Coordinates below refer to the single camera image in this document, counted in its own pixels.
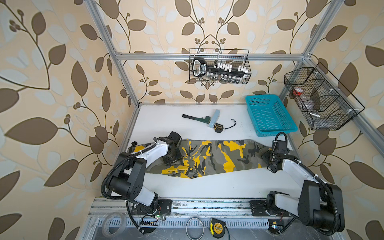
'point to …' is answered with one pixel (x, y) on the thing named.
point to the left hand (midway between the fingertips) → (178, 159)
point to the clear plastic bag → (312, 108)
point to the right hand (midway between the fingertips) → (266, 161)
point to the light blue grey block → (214, 118)
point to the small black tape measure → (219, 128)
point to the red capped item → (298, 91)
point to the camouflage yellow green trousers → (201, 157)
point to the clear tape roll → (105, 224)
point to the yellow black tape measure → (217, 228)
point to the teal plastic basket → (269, 115)
